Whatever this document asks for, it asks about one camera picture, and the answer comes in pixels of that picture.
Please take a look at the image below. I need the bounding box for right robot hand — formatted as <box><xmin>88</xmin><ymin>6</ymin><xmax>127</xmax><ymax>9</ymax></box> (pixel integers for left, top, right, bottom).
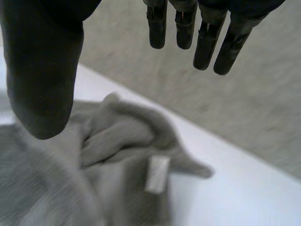
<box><xmin>0</xmin><ymin>0</ymin><xmax>287</xmax><ymax>140</ymax></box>

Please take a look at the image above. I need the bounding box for grey towel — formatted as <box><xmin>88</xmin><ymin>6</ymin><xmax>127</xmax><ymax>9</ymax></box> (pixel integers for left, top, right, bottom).
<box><xmin>0</xmin><ymin>92</ymin><xmax>215</xmax><ymax>226</ymax></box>

